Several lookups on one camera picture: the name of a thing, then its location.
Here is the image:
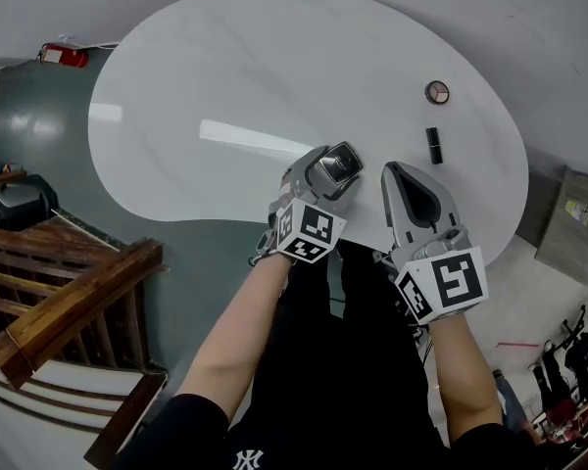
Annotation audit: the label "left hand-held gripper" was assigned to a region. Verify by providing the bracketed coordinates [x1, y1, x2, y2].
[268, 145, 362, 266]

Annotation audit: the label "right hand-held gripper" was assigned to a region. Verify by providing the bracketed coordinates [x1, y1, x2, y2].
[380, 162, 489, 326]

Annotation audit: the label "grey square compact case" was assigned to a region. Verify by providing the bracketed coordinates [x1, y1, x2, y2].
[318, 140, 364, 185]

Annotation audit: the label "black lipstick tube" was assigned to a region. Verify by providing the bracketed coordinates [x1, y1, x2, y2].
[424, 126, 445, 165]

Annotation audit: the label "round eyeshadow compact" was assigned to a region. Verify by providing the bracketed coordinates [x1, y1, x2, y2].
[424, 79, 451, 106]

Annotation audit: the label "person's left forearm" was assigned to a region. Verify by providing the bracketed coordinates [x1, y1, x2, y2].
[175, 255, 300, 425]

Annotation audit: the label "person's right forearm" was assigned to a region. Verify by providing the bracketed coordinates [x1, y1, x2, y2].
[428, 310, 506, 447]

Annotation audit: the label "white kidney-shaped table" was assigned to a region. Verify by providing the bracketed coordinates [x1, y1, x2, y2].
[87, 0, 529, 268]

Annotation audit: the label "grey wooden shelf cabinet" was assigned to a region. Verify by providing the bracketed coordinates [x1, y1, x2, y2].
[514, 164, 588, 288]

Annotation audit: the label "yellow white paper label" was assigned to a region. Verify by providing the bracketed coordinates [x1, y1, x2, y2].
[563, 199, 588, 222]

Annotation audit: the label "person's black clothed body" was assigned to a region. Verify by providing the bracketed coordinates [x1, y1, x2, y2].
[112, 240, 569, 470]

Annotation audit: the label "black office chair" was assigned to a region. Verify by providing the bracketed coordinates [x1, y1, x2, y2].
[531, 305, 588, 410]

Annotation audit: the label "brown wooden stair railing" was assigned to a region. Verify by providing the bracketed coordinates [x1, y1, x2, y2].
[0, 171, 171, 464]

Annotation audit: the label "red fire extinguisher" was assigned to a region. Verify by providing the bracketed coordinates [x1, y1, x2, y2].
[36, 42, 90, 70]

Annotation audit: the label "black bin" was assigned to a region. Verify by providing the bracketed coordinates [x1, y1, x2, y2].
[0, 173, 60, 232]

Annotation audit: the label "white stair steps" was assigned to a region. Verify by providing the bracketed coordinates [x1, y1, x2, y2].
[0, 350, 148, 470]

